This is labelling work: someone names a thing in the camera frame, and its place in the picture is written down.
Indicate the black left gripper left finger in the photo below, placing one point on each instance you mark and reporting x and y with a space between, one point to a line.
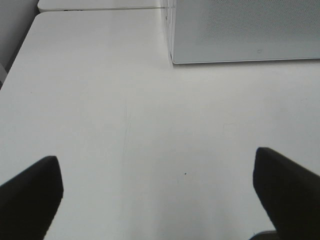
30 200

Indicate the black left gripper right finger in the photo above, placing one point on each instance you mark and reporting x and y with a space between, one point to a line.
289 193

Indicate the white microwave oven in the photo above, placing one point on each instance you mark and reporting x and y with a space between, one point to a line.
216 31

